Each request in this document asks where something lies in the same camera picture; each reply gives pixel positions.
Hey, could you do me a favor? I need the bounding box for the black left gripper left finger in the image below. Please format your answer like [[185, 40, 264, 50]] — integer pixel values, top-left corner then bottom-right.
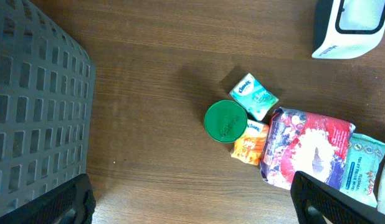
[[0, 174, 96, 224]]

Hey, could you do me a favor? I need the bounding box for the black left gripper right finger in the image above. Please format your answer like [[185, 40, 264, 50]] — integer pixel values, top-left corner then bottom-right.
[[290, 171, 385, 224]]

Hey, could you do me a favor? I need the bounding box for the mint green wipes pack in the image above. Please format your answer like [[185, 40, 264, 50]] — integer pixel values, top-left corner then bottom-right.
[[340, 133, 385, 208]]

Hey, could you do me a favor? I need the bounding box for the red purple tissue pack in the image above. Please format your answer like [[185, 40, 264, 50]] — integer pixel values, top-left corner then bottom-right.
[[260, 107, 356, 190]]

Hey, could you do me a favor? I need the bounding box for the orange Kleenex tissue pack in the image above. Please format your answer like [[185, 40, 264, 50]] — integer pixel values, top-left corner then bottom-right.
[[231, 119, 269, 166]]

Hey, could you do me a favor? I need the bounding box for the teal Kleenex tissue pack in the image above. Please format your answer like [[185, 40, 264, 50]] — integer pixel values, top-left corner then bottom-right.
[[229, 73, 278, 121]]

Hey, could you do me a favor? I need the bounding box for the green lid jar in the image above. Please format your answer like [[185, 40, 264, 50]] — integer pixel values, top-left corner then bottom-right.
[[204, 100, 247, 144]]

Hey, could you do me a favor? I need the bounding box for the white barcode scanner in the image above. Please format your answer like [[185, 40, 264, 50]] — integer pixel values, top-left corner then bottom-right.
[[311, 0, 385, 60]]

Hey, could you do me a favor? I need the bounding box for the grey plastic basket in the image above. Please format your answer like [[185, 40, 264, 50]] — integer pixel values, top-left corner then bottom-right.
[[0, 0, 95, 217]]

